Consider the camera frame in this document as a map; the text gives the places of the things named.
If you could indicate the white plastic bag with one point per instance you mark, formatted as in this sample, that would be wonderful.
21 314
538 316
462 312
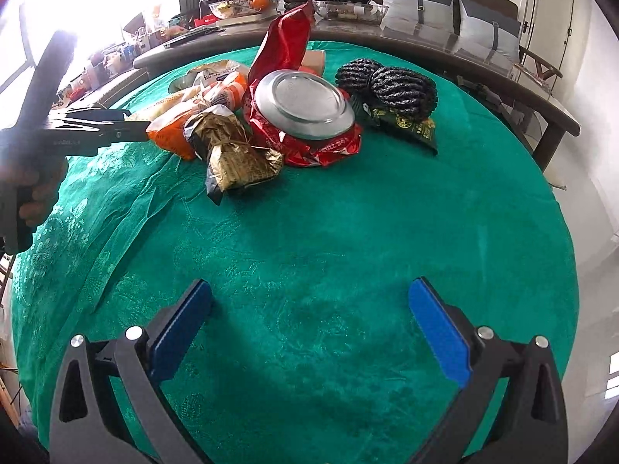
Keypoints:
213 68

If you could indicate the glass bowl with snacks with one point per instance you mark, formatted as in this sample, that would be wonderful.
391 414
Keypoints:
350 12

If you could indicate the small cardboard box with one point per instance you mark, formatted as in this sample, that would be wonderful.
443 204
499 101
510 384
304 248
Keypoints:
314 60

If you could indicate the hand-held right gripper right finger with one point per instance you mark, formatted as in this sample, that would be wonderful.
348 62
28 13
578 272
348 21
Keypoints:
437 328

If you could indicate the black flat tablet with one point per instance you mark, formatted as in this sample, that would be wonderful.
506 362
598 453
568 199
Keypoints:
193 36

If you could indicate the white orange snack packet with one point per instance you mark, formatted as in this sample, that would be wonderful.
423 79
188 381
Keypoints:
227 89

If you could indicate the silver metal plate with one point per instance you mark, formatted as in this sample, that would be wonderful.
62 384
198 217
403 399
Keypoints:
300 101

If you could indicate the green patterned tablecloth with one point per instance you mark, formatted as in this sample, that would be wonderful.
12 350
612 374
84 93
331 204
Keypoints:
314 232

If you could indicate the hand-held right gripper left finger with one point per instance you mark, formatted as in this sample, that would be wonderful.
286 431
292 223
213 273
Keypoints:
181 328

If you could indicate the pale thick book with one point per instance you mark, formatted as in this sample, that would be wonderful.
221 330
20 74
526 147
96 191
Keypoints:
246 19

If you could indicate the person's left hand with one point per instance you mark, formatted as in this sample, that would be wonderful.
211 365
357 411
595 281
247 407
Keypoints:
43 188

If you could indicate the cream plastic packet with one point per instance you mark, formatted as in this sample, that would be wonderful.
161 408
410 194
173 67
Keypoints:
164 104

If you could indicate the wooden chair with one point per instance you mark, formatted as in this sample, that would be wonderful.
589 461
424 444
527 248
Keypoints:
539 65

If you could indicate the gold black foil packet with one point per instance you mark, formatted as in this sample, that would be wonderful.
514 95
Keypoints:
237 159

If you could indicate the dark green snack packet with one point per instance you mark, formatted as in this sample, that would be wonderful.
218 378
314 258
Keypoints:
416 131

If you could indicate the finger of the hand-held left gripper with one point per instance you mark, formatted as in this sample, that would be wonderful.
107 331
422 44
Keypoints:
125 131
96 116

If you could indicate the orange fruit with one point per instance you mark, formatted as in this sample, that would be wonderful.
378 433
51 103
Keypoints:
260 3

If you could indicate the red foil bag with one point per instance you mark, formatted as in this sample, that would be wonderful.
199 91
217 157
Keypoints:
283 43

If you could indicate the cluttered shelf items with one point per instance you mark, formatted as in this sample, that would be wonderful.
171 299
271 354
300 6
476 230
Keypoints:
125 53

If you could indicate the glass fruit bowl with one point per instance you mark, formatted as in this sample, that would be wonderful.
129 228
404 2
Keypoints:
237 6

